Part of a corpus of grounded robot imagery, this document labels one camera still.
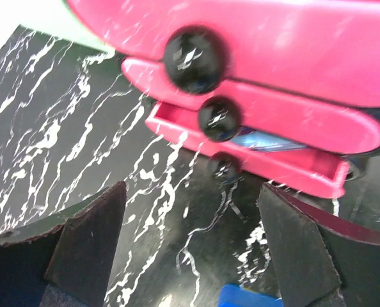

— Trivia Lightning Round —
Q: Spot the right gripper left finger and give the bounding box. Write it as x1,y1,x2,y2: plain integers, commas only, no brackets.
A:
0,181,127,306

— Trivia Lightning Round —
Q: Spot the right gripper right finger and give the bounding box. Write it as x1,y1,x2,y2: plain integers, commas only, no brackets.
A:
258,184,380,306

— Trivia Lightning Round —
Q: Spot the blue folder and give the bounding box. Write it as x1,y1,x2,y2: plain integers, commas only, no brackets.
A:
218,284,284,307

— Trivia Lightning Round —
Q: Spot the blue highlighter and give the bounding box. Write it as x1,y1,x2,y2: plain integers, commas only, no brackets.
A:
230,127,306,152

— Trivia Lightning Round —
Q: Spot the pink drawer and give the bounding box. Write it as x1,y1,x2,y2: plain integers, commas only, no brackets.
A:
122,58,380,155
68,0,380,107
145,102,349,199

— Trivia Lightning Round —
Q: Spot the pink top drawer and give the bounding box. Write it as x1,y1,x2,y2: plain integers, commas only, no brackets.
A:
68,0,380,107

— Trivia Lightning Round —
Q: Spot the pink bottom drawer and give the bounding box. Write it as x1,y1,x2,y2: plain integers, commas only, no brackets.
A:
145,102,349,199

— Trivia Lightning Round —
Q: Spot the black marble desk mat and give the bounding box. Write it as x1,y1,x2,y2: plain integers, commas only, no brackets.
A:
0,25,380,307

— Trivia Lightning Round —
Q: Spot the green file organizer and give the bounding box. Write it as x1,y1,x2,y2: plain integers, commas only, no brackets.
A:
19,0,115,56

